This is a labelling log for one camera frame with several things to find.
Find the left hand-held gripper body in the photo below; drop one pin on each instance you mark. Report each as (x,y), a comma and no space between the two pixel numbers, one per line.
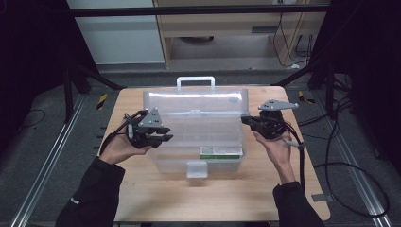
(146,124)

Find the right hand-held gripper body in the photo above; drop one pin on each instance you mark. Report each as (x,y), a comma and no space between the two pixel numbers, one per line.
(271,123)

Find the clear plastic storage box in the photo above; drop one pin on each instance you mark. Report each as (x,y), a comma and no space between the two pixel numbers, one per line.
(195,132)

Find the green and white medicine box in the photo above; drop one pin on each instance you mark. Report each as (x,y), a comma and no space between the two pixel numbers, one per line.
(220,153)

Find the person's right hand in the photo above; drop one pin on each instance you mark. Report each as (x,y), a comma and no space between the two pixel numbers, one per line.
(277,154)

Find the person's left hand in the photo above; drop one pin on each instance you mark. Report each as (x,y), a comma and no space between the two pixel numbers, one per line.
(119,148)

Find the yellow and black tape strip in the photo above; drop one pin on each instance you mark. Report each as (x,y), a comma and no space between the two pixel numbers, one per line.
(305,98)
(101,101)

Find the black metal stand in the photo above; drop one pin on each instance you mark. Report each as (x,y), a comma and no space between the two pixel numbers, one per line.
(330,91)
(68,94)

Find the white cabinet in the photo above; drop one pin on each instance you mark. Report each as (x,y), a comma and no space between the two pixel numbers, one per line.
(119,41)

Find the grey tape piece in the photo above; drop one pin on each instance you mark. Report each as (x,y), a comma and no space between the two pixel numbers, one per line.
(322,197)

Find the wooden desk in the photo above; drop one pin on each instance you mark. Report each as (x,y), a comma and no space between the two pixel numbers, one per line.
(220,28)

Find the dark curtain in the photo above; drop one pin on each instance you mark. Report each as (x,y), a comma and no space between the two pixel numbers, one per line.
(31,63)
(372,78)

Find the aluminium floor rail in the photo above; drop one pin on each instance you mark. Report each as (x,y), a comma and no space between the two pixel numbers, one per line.
(47,164)
(362,176)

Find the black horizontal frame bar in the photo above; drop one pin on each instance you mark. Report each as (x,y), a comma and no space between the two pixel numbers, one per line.
(189,10)

